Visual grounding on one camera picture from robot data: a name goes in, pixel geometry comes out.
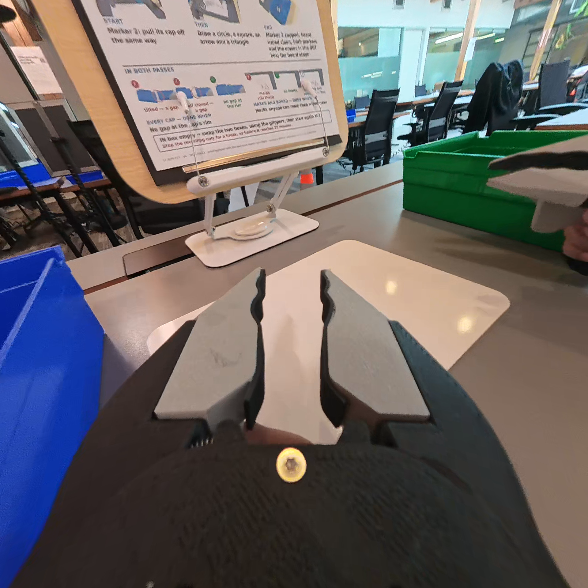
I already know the green plastic bin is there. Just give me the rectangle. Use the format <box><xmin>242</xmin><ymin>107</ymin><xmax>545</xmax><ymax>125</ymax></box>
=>
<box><xmin>403</xmin><ymin>130</ymin><xmax>588</xmax><ymax>252</ymax></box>

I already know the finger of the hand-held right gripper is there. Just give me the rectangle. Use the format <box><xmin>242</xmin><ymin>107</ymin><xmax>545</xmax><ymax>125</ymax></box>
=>
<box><xmin>488</xmin><ymin>135</ymin><xmax>588</xmax><ymax>172</ymax></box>
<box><xmin>486</xmin><ymin>166</ymin><xmax>588</xmax><ymax>233</ymax></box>

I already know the small blue storage bin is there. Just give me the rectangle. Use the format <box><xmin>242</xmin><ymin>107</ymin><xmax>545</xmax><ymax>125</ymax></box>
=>
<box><xmin>0</xmin><ymin>168</ymin><xmax>102</xmax><ymax>190</ymax></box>

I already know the instruction sheet on stand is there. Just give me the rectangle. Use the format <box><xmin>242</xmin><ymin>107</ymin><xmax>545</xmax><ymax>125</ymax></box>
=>
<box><xmin>30</xmin><ymin>0</ymin><xmax>350</xmax><ymax>268</ymax></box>

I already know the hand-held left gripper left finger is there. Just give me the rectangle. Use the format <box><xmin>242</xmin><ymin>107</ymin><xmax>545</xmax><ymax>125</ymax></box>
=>
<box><xmin>154</xmin><ymin>268</ymin><xmax>267</xmax><ymax>430</ymax></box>

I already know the black jacket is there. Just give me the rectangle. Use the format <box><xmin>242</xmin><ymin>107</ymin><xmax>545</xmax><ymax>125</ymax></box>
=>
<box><xmin>464</xmin><ymin>60</ymin><xmax>524</xmax><ymax>134</ymax></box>

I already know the printed instruction sheet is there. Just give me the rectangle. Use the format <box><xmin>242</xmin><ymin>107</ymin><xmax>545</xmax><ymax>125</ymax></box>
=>
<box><xmin>92</xmin><ymin>0</ymin><xmax>341</xmax><ymax>173</ymax></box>

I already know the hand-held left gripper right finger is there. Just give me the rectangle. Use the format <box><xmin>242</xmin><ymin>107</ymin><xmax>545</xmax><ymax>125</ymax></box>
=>
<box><xmin>320</xmin><ymin>269</ymin><xmax>431</xmax><ymax>428</ymax></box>

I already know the black tripod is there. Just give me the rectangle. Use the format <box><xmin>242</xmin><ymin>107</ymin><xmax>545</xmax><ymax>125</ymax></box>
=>
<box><xmin>0</xmin><ymin>32</ymin><xmax>129</xmax><ymax>258</ymax></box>

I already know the white whiteboard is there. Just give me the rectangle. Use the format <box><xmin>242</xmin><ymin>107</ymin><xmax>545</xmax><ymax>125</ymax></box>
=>
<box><xmin>146</xmin><ymin>240</ymin><xmax>511</xmax><ymax>444</ymax></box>

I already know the blue plastic bin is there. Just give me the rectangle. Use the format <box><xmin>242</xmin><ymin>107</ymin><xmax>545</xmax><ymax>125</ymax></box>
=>
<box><xmin>0</xmin><ymin>246</ymin><xmax>105</xmax><ymax>584</ymax></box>

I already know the person's right hand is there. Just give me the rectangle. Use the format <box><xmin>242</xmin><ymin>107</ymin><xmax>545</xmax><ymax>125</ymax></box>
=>
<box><xmin>563</xmin><ymin>220</ymin><xmax>588</xmax><ymax>263</ymax></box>

